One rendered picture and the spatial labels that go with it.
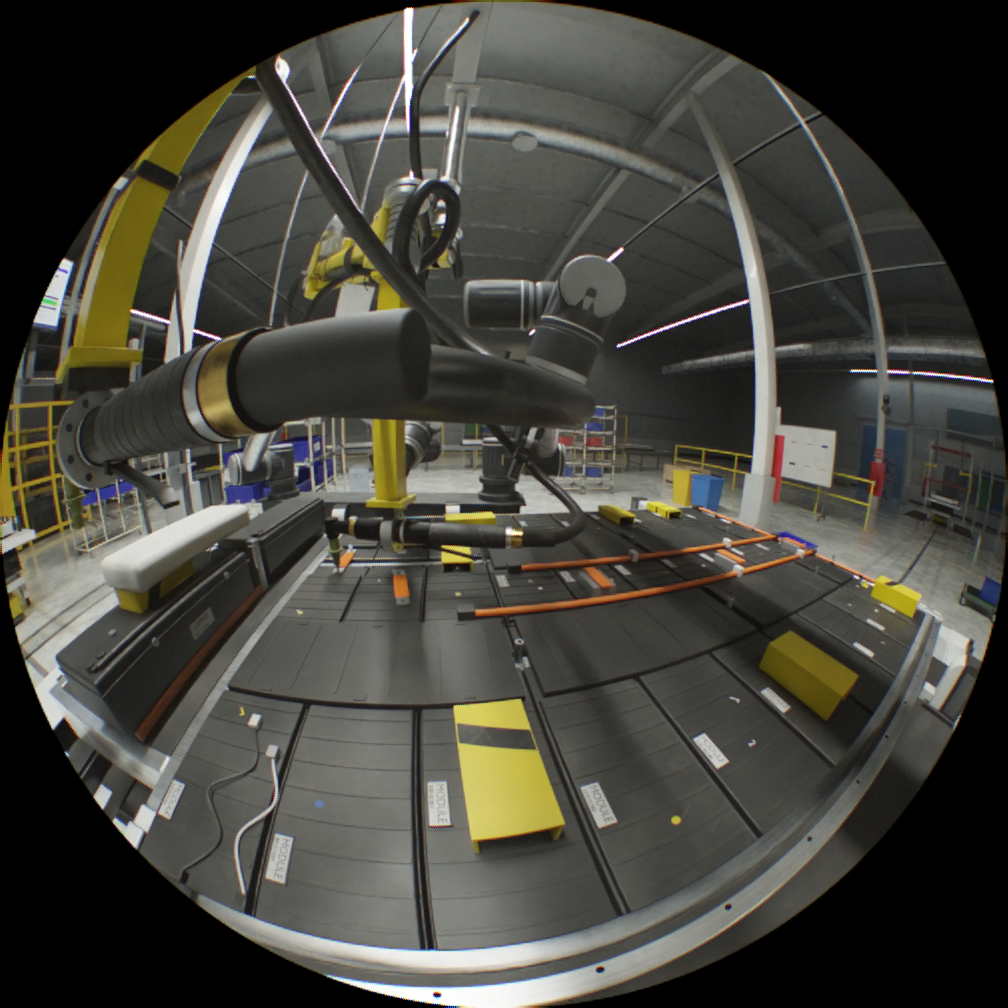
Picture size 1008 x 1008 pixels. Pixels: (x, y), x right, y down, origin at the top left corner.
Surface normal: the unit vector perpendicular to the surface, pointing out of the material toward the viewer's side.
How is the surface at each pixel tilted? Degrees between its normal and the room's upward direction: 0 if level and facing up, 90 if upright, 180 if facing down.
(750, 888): 0
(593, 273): 101
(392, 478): 90
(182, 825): 0
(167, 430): 124
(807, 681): 90
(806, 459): 90
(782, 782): 0
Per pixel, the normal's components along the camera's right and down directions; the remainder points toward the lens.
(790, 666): -0.98, 0.04
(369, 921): 0.02, -0.97
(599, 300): -0.04, 0.41
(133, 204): 1.00, 0.04
